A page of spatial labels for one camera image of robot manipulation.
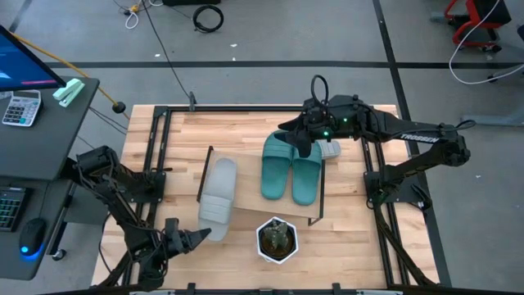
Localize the grey desk calculator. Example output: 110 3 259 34
1 89 43 128

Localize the wooden shelf with black frame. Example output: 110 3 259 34
196 145 328 228

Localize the green slide sandal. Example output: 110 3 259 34
260 131 295 202
291 141 324 207

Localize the long black floor cable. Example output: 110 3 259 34
138 0 196 106

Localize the mint green stapler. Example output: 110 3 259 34
52 78 86 109

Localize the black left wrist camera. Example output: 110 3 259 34
165 217 182 238

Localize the long white cable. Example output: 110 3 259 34
448 0 524 86

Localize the grey slide sandal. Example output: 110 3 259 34
315 138 342 161
197 157 238 243

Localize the white hexagonal plant pot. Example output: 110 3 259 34
255 216 300 266

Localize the black computer mouse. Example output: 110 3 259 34
18 217 47 258

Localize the small white cable loop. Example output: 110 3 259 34
124 8 141 30

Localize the green cactus plant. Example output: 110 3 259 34
261 218 290 252

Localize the black office desk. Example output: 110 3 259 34
0 75 102 282

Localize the black aluminium table frame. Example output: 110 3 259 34
92 92 452 295

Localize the red framed cart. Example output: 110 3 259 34
431 0 513 54

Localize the black backlit keyboard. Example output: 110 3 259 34
0 186 29 233

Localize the coiled black cable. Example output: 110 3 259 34
192 3 225 34

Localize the black computer monitor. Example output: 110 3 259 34
0 24 67 93

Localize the grey metal furniture leg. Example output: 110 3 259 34
461 112 524 128
486 61 524 83

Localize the orange yellow cable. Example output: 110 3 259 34
8 31 131 120

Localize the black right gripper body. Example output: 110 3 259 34
301 102 343 143

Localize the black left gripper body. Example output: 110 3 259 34
161 230 194 259

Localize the black box on floor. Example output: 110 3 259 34
162 0 222 7

